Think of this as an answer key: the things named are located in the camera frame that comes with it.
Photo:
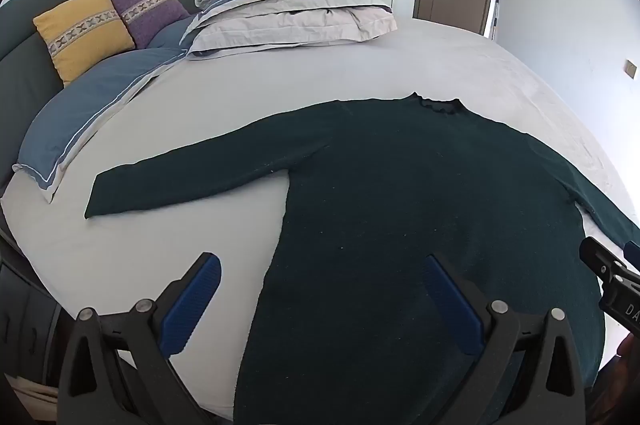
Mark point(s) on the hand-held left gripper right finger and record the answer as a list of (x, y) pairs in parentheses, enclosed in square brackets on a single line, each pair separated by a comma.
[(452, 305)]

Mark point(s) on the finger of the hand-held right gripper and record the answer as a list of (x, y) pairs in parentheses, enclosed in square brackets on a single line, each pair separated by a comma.
[(602, 257)]

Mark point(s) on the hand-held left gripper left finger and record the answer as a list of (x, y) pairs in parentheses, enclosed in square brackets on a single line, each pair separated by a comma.
[(192, 305)]

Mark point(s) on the dark green knit sweater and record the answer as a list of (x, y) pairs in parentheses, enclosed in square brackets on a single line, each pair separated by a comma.
[(400, 185)]

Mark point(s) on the dark bedside cabinet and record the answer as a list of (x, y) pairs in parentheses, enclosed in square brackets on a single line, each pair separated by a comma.
[(25, 320)]

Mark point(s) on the blue pillow with grey border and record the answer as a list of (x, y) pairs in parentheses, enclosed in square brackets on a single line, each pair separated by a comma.
[(95, 105)]

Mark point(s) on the bed with grey sheet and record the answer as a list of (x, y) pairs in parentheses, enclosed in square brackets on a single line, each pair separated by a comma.
[(300, 75)]

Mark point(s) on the thin pole beside door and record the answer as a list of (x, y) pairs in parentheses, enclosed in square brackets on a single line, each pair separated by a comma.
[(497, 15)]

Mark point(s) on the yellow patterned cushion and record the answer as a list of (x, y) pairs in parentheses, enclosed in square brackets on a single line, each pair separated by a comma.
[(82, 32)]

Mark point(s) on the purple patterned cushion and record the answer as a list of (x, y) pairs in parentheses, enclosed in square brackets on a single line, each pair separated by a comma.
[(147, 7)]

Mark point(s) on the wall socket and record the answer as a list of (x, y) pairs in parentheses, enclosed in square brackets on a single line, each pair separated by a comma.
[(631, 69)]

